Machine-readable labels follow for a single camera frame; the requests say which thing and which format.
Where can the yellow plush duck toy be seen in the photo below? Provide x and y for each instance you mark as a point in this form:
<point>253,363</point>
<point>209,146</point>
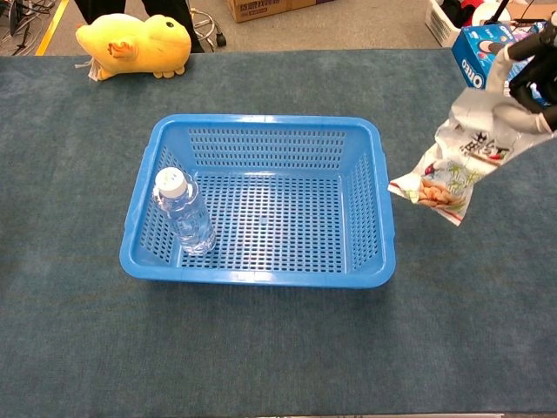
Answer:
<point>143,43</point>

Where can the chrome stool base with casters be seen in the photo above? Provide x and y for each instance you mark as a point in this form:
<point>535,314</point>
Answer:
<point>210,27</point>

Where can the white snack bag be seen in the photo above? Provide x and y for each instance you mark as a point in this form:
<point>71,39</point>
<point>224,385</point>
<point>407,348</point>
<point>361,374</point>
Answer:
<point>452,174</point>

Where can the blue perforated plastic basket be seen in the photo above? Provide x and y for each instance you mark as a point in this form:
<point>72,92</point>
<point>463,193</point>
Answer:
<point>261,119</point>

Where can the white plastic storage bin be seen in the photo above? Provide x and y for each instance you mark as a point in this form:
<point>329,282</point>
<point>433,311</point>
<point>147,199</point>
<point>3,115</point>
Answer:
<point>439,22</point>

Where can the right robot hand silver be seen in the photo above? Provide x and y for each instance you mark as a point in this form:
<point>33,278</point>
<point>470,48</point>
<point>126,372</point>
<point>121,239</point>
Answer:
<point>537,65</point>

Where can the teal table mat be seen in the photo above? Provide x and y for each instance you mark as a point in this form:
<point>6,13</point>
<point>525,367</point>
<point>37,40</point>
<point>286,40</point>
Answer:
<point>87,326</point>

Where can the transparent water bottle white cap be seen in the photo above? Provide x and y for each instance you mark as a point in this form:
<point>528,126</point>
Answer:
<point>191,222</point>

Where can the brown cardboard box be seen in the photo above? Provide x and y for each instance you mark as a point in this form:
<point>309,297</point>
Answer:
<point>261,8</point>

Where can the blue Oreo cookie box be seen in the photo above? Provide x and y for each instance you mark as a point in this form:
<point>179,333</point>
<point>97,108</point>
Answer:
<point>472,52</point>

